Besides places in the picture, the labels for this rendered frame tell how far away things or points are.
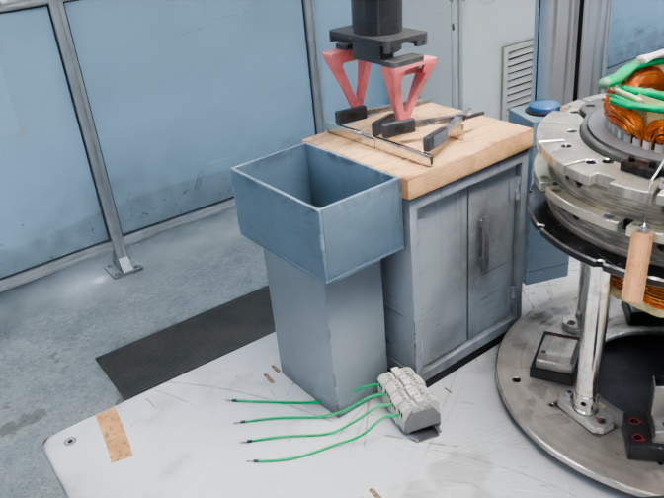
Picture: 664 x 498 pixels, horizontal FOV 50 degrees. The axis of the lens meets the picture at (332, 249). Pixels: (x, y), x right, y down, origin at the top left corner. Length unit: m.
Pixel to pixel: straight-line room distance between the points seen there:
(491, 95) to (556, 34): 1.98
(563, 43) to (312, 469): 0.74
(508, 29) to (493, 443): 2.48
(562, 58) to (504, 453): 0.64
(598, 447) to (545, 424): 0.06
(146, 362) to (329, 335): 1.63
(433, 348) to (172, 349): 1.61
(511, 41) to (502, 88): 0.19
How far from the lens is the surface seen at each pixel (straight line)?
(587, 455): 0.81
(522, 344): 0.95
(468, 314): 0.92
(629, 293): 0.66
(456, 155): 0.80
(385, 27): 0.82
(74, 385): 2.41
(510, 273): 0.95
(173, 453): 0.87
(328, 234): 0.71
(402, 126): 0.82
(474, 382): 0.91
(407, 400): 0.83
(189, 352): 2.38
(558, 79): 1.21
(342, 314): 0.79
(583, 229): 0.72
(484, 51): 3.07
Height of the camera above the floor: 1.36
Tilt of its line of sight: 28 degrees down
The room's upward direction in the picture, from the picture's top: 6 degrees counter-clockwise
